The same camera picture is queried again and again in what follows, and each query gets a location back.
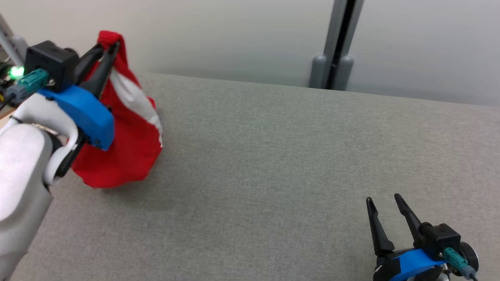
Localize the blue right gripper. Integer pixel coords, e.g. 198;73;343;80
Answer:
366;193;448;281

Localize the red shirt with white sleeves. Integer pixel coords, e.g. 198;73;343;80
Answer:
70;30;164;189

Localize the grey cylinder post foot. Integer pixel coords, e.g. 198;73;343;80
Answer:
334;56;355;91
309;55;327;89

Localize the grey fabric table cover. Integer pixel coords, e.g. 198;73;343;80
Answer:
8;71;500;281

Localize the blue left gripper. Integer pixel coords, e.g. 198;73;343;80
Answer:
38;41;120;151

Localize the grey wall post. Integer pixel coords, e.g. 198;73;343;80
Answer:
322;0;366;90

